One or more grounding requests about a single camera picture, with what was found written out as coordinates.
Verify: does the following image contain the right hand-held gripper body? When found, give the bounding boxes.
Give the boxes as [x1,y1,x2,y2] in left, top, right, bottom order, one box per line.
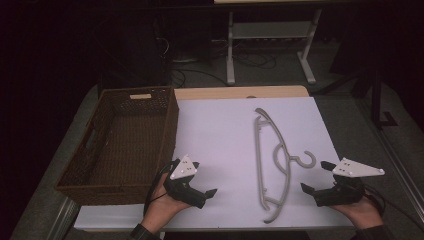
[313,157,386,208]

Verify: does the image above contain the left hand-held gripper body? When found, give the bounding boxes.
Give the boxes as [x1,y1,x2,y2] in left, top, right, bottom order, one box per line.
[162,154,208,210]

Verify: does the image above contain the grey plastic clothes hanger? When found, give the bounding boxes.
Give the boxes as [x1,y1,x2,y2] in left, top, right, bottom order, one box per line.
[253,107,317,225]

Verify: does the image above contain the brown woven basket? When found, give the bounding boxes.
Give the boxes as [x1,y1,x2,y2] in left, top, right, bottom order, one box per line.
[54,86,180,206]

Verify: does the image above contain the person's right hand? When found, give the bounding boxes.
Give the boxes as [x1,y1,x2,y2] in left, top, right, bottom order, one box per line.
[329,196,385,231]

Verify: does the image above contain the person's left hand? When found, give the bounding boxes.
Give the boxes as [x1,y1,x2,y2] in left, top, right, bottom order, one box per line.
[141,172,193,234]

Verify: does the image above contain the white table mat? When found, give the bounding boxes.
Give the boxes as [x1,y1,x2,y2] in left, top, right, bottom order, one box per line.
[73,96,355,232]

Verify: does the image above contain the dark metal stand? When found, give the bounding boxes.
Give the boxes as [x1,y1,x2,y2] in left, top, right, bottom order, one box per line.
[352,68,400,130]

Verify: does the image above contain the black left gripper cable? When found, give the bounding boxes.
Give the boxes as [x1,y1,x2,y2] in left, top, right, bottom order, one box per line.
[143,161,175,216]

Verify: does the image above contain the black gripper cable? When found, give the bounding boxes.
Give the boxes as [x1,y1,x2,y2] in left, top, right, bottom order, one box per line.
[143,161,175,216]
[362,184,424,232]

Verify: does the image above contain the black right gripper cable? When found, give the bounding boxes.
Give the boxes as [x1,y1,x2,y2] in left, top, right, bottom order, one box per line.
[362,184,424,232]

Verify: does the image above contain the aluminium rail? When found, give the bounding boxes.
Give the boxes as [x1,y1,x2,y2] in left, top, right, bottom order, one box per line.
[358,99,424,208]
[45,196,81,240]

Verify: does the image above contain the white metal desk frame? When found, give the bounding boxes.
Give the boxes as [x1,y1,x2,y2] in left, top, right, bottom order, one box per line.
[225,9,323,86]

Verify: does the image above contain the black floor cable bundle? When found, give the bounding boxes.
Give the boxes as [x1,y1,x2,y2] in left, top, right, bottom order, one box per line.
[232,49,278,70]

